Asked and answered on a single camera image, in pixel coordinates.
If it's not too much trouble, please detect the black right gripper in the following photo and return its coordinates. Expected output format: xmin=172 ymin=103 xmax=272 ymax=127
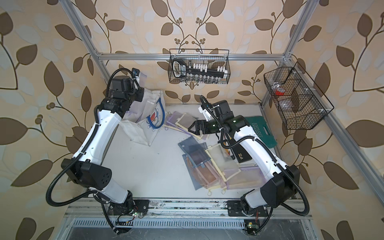
xmin=189 ymin=119 xmax=224 ymax=135

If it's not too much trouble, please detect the white canvas tote bag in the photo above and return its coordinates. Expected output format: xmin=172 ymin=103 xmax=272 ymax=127
xmin=119 ymin=89 xmax=166 ymax=146

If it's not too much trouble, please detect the purple mesh pencil pouch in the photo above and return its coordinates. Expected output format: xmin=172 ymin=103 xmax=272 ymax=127
xmin=123 ymin=72 xmax=148 ymax=122

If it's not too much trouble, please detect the pink mesh pencil pouch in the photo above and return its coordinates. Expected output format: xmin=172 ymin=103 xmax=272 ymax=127
xmin=195 ymin=162 xmax=224 ymax=189

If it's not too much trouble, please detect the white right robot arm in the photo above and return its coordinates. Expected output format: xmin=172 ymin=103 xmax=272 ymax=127
xmin=188 ymin=96 xmax=310 ymax=216

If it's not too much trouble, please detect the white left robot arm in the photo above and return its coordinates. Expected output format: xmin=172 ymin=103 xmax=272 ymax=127
xmin=46 ymin=73 xmax=145 ymax=211

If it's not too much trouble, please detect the yellow trimmed pouch rear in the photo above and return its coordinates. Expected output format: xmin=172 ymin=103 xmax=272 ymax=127
xmin=176 ymin=113 xmax=203 ymax=140

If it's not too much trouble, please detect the purple pouch rear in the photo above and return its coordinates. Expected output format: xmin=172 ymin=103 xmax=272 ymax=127
xmin=166 ymin=111 xmax=183 ymax=132

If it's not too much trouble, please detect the yellow trimmed mesh pouch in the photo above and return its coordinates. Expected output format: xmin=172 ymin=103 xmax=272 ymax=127
xmin=205 ymin=144 xmax=241 ymax=182

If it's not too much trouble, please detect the grey blue mesh pouch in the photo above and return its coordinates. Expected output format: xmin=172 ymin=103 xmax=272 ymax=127
xmin=183 ymin=154 xmax=203 ymax=191

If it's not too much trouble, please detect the purple pouch front right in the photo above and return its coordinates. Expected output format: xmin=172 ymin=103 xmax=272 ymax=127
xmin=224 ymin=167 xmax=267 ymax=190

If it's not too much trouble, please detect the black yellow battery pack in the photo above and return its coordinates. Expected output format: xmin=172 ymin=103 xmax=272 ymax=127
xmin=225 ymin=145 xmax=252 ymax=164

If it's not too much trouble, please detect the black socket tool set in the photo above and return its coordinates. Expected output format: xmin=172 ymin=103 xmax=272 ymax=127
xmin=172 ymin=59 xmax=230 ymax=79

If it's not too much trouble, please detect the green plastic tool case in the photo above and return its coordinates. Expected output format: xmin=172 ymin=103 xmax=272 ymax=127
xmin=245 ymin=116 xmax=277 ymax=149

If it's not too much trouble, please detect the red item in basket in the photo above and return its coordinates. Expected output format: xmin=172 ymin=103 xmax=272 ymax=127
xmin=274 ymin=86 xmax=286 ymax=97

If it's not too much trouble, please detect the back wall wire basket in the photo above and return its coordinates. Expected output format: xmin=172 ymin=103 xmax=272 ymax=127
xmin=168 ymin=48 xmax=231 ymax=85

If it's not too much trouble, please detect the wall wire basket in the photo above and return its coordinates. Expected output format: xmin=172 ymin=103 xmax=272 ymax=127
xmin=168 ymin=48 xmax=231 ymax=85
xmin=264 ymin=63 xmax=335 ymax=130

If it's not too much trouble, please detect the right wall wire basket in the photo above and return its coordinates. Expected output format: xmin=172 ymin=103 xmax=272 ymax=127
xmin=264 ymin=63 xmax=335 ymax=130

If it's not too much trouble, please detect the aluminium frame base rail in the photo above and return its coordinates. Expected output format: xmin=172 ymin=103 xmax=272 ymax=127
xmin=64 ymin=198 xmax=313 ymax=230

